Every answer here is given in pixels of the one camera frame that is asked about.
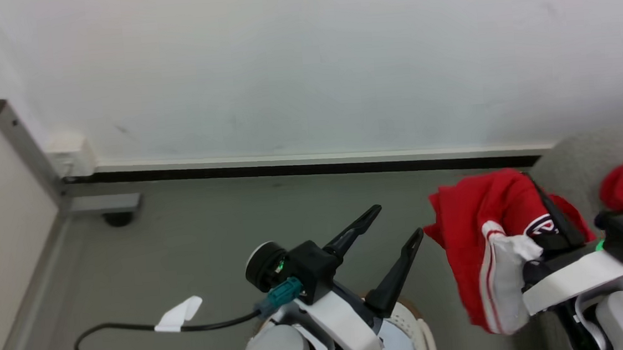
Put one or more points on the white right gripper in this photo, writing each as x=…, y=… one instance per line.
x=575, y=279

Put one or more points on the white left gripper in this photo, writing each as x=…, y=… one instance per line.
x=345, y=325

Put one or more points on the red garment with white stripes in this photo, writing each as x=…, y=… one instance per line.
x=471, y=223

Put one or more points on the grey fabric sofa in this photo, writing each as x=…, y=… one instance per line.
x=582, y=156

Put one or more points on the white laundry basket brown rim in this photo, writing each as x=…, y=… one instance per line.
x=416, y=322

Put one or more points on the black baseboard strip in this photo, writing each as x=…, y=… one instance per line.
x=316, y=168

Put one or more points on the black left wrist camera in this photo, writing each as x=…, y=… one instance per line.
x=310, y=267

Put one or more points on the teal left camera connector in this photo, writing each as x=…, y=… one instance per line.
x=282, y=295

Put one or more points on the black round frame foot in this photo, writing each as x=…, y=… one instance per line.
x=119, y=219

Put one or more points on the grey aluminium frame foot bar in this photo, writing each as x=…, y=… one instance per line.
x=105, y=204

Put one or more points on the white wall socket box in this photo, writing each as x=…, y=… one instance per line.
x=73, y=155

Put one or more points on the grey aluminium frame post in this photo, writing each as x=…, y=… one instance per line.
x=26, y=147

